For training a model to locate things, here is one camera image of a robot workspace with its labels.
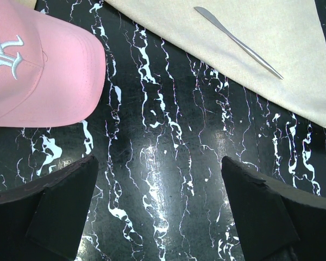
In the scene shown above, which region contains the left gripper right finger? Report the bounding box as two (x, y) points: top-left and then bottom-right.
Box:
(222, 156), (326, 260)

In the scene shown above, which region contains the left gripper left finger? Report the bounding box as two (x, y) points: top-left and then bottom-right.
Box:
(0, 155), (98, 260)

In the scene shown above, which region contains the beige cloth napkin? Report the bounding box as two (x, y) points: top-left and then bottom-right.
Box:
(110, 1), (326, 128)

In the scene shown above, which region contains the silver table knife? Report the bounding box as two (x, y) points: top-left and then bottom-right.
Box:
(193, 7), (284, 80)

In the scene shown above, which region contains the pink baseball cap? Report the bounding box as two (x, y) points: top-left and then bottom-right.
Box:
(0, 1), (106, 128)

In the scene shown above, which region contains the beige bucket hat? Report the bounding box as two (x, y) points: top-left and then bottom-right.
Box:
(26, 0), (37, 9)

